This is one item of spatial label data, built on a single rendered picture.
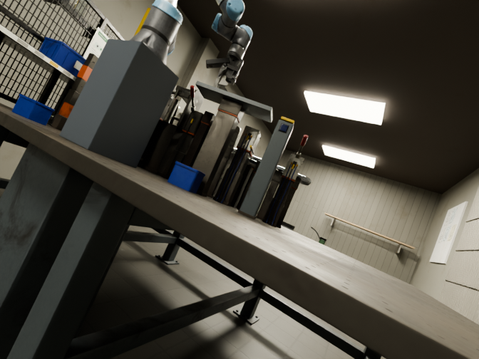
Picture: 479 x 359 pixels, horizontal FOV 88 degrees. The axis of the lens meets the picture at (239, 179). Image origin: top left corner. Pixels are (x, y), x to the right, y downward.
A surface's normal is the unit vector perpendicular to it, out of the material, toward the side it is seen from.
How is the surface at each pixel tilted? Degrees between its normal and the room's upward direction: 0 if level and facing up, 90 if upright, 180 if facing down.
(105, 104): 90
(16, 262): 90
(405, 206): 90
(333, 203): 90
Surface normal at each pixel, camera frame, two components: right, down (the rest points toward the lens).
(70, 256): -0.42, -0.26
